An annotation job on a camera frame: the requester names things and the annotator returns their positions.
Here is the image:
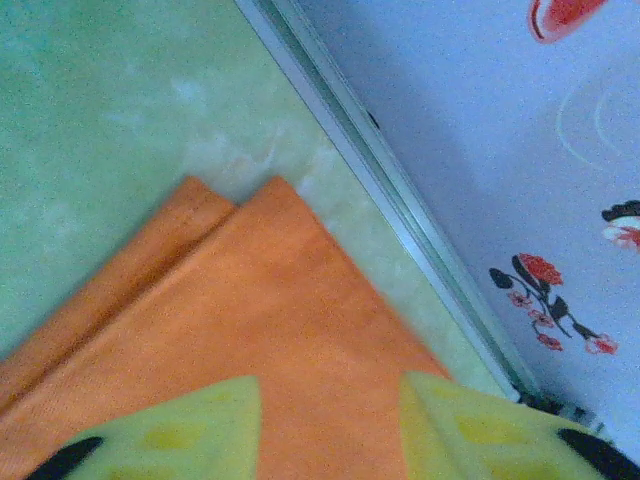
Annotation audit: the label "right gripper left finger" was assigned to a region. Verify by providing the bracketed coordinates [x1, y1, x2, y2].
[29, 374, 264, 480]

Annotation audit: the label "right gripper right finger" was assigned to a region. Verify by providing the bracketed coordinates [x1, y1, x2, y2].
[399, 372, 640, 480]

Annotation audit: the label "orange trousers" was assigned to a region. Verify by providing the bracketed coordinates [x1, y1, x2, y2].
[0, 174, 454, 480]

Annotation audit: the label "aluminium table side rail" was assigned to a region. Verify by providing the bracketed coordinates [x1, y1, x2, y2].
[234, 0, 544, 401]

